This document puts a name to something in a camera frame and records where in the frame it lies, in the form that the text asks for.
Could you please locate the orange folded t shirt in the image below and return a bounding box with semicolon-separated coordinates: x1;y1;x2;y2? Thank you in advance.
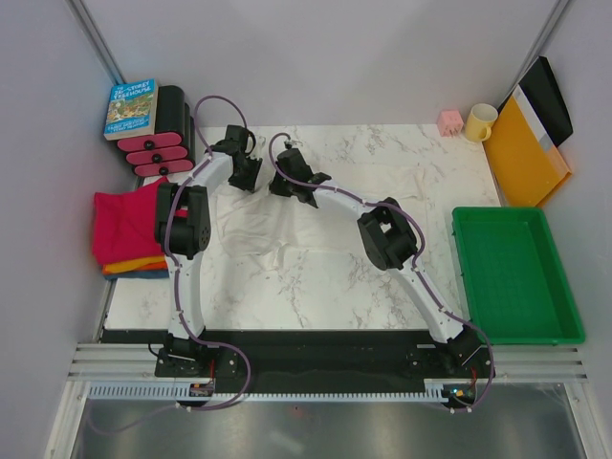
102;255;167;275

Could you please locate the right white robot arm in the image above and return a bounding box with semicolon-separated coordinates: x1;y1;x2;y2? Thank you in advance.
270;148;481;377

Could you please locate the pink plug cube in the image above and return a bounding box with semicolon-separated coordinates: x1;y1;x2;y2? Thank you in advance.
437;109;464;137

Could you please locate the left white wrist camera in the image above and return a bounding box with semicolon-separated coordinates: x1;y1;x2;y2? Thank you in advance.
249;134;267;157

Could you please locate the yellow mug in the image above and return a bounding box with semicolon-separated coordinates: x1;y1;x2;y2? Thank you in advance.
465;103;498;142

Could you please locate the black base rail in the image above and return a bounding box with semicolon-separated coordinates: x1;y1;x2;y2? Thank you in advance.
101;330;494;393

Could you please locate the blue treehouse book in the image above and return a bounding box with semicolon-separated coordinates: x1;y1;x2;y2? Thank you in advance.
103;78;159;142

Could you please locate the white t shirt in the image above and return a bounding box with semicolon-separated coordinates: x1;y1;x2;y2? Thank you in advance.
214;161;428;270

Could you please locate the black pink drawer organizer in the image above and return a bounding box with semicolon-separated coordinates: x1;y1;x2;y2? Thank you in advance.
117;85;195;178

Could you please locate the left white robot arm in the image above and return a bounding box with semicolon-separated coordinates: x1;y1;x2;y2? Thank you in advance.
154;125;262;376

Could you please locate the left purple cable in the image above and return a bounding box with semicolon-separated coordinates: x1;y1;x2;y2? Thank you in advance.
85;95;254;434

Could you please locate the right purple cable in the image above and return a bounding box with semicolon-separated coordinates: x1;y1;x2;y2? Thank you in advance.
267;133;496;415

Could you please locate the purple cable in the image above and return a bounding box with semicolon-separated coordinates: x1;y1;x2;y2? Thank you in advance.
267;133;496;415
85;95;254;434

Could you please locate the blue folded t shirt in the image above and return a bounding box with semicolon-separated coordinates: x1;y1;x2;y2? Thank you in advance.
101;270;169;280

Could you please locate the white slotted cable duct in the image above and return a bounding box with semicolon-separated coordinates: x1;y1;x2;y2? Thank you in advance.
87;382;474;403

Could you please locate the red folded t shirt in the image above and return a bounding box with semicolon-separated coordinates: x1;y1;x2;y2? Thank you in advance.
92;177;168;265

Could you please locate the green plastic tray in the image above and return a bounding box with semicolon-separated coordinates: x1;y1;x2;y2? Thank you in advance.
452;207;585;345

